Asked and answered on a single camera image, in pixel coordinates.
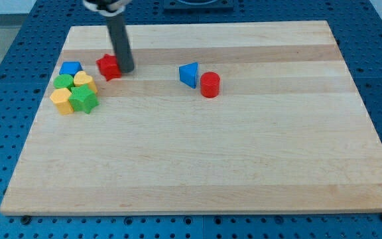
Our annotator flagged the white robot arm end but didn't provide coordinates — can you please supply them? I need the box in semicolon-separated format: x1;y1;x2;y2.
82;0;132;17

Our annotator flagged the red cylinder block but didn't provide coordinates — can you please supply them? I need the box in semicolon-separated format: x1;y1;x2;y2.
200;72;220;98

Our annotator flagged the blue cube block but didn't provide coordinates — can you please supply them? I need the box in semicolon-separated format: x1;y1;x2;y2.
59;61;83;76

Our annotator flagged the light wooden board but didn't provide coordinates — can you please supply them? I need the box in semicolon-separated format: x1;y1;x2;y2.
0;21;382;216

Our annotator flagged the green cylinder block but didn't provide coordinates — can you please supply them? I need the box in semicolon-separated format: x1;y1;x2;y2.
53;74;74;90

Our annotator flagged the red star block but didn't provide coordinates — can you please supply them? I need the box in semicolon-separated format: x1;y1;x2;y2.
95;54;122;82

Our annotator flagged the yellow pentagon block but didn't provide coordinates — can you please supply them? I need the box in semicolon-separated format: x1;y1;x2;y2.
50;88;74;115

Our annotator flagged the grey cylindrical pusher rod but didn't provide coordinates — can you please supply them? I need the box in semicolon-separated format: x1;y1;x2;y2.
106;13;135;74

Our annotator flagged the blue triangle block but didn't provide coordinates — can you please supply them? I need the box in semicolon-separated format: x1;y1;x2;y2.
178;62;198;88

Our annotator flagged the yellow heart block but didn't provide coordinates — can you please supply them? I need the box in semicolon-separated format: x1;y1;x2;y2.
74;70;97;94

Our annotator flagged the green star block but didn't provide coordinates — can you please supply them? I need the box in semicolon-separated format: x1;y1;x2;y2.
68;85;99;114

